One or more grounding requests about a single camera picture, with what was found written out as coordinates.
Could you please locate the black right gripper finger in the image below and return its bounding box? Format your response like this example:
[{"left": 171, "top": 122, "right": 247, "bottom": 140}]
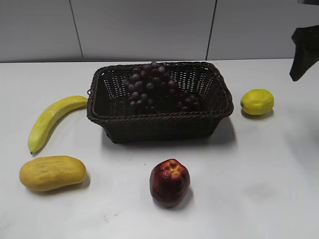
[{"left": 290, "top": 25, "right": 319, "bottom": 82}]

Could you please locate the dark red grape bunch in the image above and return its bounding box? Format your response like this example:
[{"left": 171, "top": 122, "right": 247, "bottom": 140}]
[{"left": 123, "top": 61, "right": 200, "bottom": 115}]

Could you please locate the black woven basket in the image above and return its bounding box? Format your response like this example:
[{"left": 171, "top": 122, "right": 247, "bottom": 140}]
[{"left": 87, "top": 62, "right": 234, "bottom": 143}]

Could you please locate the yellow lemon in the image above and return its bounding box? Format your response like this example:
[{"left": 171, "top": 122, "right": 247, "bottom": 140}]
[{"left": 240, "top": 89, "right": 275, "bottom": 116}]

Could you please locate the red apple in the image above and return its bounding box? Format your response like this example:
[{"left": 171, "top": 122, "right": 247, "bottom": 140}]
[{"left": 149, "top": 158, "right": 190, "bottom": 208}]

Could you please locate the yellow banana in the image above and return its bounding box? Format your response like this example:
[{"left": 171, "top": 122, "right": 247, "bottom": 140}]
[{"left": 28, "top": 96, "right": 88, "bottom": 154}]

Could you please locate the yellow mango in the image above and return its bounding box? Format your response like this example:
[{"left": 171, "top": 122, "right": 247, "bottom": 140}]
[{"left": 19, "top": 155, "right": 87, "bottom": 192}]

